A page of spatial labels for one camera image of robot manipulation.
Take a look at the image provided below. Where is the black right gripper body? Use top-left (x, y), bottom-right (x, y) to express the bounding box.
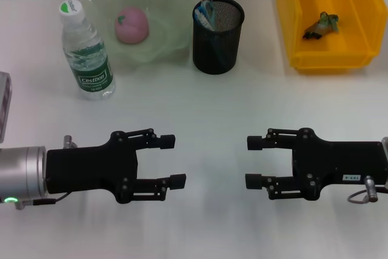
top-left (291, 127), bottom-right (388, 202)

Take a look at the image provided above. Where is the translucent green fruit bowl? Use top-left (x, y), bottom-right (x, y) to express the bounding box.
top-left (83, 0), bottom-right (196, 75)

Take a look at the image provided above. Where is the grey right wrist cable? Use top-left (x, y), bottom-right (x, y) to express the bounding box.
top-left (347, 175), bottom-right (388, 204)

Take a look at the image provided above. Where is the silver grey ballpoint pen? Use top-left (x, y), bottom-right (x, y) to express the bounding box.
top-left (196, 5), bottom-right (212, 29)

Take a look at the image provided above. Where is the yellow plastic bin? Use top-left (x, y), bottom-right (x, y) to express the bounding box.
top-left (275, 0), bottom-right (388, 75)

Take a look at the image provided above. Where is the black mesh pen holder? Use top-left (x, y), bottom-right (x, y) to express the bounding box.
top-left (192, 0), bottom-right (246, 75)

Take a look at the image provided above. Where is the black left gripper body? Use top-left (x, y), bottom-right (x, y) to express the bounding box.
top-left (45, 130), bottom-right (140, 205)

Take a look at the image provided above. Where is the clear green-label water bottle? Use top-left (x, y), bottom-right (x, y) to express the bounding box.
top-left (58, 0), bottom-right (116, 101)

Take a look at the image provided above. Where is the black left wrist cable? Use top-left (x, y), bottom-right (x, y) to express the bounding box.
top-left (15, 135), bottom-right (78, 210)

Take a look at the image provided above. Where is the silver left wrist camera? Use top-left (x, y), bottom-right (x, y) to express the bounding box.
top-left (0, 71), bottom-right (13, 143)

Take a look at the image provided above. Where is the pink toy peach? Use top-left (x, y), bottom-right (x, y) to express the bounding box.
top-left (114, 6), bottom-right (150, 44)

